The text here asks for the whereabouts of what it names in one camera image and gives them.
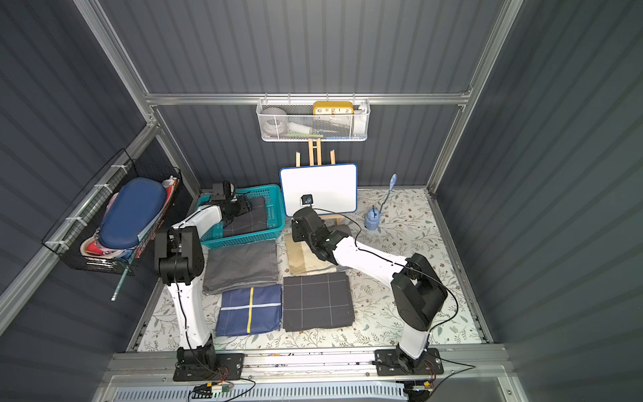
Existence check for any navy yellow-stripe folded pillowcase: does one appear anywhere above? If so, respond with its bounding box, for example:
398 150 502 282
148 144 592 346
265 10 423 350
215 284 282 337

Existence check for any plain grey folded pillowcase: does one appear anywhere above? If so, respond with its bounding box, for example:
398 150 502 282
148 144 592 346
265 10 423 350
203 241 279 295

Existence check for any blue padded case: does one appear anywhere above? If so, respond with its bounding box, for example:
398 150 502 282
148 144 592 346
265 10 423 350
99 178 167 250

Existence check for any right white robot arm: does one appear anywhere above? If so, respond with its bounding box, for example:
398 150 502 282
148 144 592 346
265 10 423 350
291 206 449 373

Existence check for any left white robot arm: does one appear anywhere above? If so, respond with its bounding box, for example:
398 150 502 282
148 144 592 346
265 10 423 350
154 181 252 363

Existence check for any floral table mat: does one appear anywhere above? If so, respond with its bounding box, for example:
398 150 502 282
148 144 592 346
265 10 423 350
137 188 484 353

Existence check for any beige grey pillowcase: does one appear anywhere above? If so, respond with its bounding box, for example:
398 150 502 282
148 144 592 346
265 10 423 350
285 234 345 276

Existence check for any white board blue frame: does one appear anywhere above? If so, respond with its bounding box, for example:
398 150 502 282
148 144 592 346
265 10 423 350
280 163 358 217

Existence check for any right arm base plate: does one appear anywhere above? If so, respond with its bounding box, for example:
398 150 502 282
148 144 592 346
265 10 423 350
372 348 445 378

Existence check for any white wire wall basket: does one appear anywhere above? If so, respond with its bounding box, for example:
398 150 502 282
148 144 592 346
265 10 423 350
256 97 371 142

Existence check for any dark grey checked pillowcase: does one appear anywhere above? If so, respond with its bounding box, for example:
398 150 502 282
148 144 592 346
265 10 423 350
223 197 267 238
282 272 355 332

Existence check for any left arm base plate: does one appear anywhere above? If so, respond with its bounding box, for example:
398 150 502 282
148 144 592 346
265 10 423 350
172 353 245 382

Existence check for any black wire side basket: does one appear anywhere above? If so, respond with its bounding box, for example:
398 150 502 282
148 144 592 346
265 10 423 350
42 150 183 276

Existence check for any yellow clock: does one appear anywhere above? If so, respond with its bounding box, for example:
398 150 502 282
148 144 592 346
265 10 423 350
313 100 354 117

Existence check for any white tape roll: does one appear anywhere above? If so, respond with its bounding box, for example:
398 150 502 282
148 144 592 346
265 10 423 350
258 107 288 136

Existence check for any teal plastic basket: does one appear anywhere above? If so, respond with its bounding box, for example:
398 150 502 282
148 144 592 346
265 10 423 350
200 184 286 249

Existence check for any blue desk lamp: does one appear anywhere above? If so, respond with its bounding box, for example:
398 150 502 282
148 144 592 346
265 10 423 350
364 174 397 230

